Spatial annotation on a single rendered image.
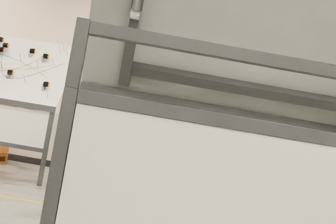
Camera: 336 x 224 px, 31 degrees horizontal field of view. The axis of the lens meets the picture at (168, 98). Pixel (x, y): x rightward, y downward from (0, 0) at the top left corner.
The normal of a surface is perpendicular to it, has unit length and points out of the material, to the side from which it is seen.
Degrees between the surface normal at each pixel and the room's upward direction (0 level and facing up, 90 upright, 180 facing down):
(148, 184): 90
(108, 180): 90
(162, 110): 90
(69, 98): 90
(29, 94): 50
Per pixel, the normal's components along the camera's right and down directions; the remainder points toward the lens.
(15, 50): 0.03, -0.70
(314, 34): -0.04, 0.56
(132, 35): 0.08, -0.06
